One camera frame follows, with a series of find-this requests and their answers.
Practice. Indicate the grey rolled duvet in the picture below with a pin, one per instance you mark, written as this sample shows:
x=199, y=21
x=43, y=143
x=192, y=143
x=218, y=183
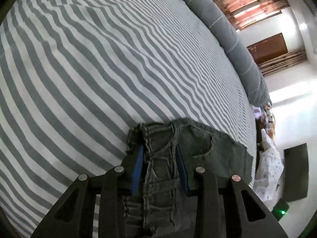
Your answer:
x=246, y=68

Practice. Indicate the black device green light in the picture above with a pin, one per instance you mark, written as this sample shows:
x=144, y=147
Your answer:
x=280, y=209

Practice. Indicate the white patterned cloth pile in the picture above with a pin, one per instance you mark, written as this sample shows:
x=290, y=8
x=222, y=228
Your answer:
x=269, y=166

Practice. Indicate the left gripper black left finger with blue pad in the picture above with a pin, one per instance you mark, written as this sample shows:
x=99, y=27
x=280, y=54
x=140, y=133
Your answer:
x=73, y=214

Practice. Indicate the dark grey denim pants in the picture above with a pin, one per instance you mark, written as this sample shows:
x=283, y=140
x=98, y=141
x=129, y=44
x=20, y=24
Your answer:
x=160, y=163

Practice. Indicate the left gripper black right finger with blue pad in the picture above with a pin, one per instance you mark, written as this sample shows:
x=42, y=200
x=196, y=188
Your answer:
x=226, y=207

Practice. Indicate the grey white striped bed sheet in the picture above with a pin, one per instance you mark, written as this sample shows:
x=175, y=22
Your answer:
x=76, y=75

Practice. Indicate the brown wooden door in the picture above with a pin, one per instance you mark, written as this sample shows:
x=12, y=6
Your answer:
x=268, y=49

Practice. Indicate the dark floor mat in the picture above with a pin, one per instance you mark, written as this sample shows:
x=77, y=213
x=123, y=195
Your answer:
x=296, y=169

